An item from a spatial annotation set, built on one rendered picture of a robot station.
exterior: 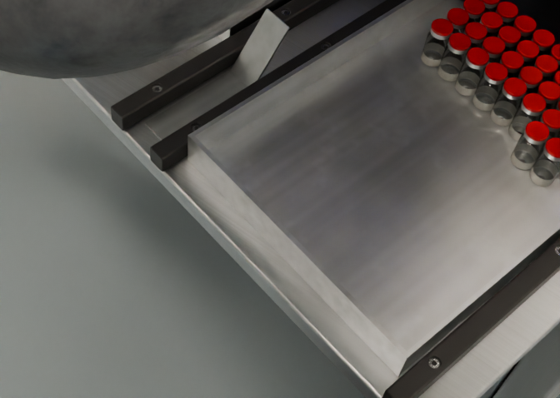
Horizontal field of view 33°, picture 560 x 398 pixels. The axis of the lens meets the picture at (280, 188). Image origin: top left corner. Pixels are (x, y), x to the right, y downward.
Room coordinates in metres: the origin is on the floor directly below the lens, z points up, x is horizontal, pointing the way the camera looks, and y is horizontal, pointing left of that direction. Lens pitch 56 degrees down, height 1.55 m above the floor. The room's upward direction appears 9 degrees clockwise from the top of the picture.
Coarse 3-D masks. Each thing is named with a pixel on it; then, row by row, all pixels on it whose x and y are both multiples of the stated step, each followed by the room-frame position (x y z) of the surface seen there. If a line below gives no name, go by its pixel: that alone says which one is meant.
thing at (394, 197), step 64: (448, 0) 0.72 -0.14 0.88; (320, 64) 0.58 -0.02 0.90; (384, 64) 0.62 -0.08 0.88; (256, 128) 0.52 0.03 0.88; (320, 128) 0.53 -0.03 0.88; (384, 128) 0.54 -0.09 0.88; (448, 128) 0.55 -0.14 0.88; (256, 192) 0.45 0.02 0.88; (320, 192) 0.46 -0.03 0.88; (384, 192) 0.47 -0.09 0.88; (448, 192) 0.48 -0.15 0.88; (512, 192) 0.49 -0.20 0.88; (320, 256) 0.39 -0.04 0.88; (384, 256) 0.40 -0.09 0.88; (448, 256) 0.41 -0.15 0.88; (512, 256) 0.42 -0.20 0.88; (384, 320) 0.35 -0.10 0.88; (448, 320) 0.34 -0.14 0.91
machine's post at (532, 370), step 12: (552, 336) 0.57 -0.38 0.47; (540, 348) 0.57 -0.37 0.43; (552, 348) 0.56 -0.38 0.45; (528, 360) 0.57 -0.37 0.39; (540, 360) 0.57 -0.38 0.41; (552, 360) 0.56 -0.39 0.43; (516, 372) 0.58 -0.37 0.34; (528, 372) 0.57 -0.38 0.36; (540, 372) 0.56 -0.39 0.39; (552, 372) 0.55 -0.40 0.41; (504, 384) 0.58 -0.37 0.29; (516, 384) 0.57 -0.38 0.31; (528, 384) 0.56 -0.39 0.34; (540, 384) 0.55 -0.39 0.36; (552, 384) 0.55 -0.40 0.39; (504, 396) 0.57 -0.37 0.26; (516, 396) 0.56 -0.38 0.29; (528, 396) 0.55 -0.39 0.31; (540, 396) 0.55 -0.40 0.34
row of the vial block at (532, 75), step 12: (456, 12) 0.65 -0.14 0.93; (456, 24) 0.64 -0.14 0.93; (468, 24) 0.64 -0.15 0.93; (480, 24) 0.64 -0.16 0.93; (468, 36) 0.63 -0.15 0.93; (480, 36) 0.63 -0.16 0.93; (492, 48) 0.61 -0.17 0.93; (504, 48) 0.62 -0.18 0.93; (492, 60) 0.61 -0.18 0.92; (504, 60) 0.60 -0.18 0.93; (516, 60) 0.60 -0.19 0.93; (516, 72) 0.60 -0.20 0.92; (528, 72) 0.59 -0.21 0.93; (540, 72) 0.59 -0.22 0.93; (528, 84) 0.58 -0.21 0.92; (540, 84) 0.58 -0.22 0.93; (552, 84) 0.58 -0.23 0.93; (552, 96) 0.57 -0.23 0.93; (552, 108) 0.57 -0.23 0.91
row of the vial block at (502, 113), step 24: (432, 24) 0.63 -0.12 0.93; (432, 48) 0.62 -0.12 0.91; (456, 48) 0.61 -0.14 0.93; (480, 48) 0.61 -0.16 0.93; (456, 72) 0.61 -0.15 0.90; (480, 72) 0.59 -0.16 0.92; (504, 72) 0.59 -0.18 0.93; (480, 96) 0.58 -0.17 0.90; (504, 96) 0.57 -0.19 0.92; (528, 96) 0.56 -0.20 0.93; (504, 120) 0.56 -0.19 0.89; (528, 120) 0.55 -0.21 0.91; (552, 120) 0.54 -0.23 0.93
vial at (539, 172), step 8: (552, 144) 0.51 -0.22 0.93; (544, 152) 0.51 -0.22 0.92; (552, 152) 0.50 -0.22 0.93; (536, 160) 0.51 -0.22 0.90; (544, 160) 0.50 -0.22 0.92; (552, 160) 0.50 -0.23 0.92; (536, 168) 0.51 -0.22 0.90; (544, 168) 0.50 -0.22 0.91; (552, 168) 0.50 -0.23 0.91; (536, 176) 0.50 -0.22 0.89; (544, 176) 0.50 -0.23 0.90; (552, 176) 0.50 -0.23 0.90; (544, 184) 0.50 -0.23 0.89
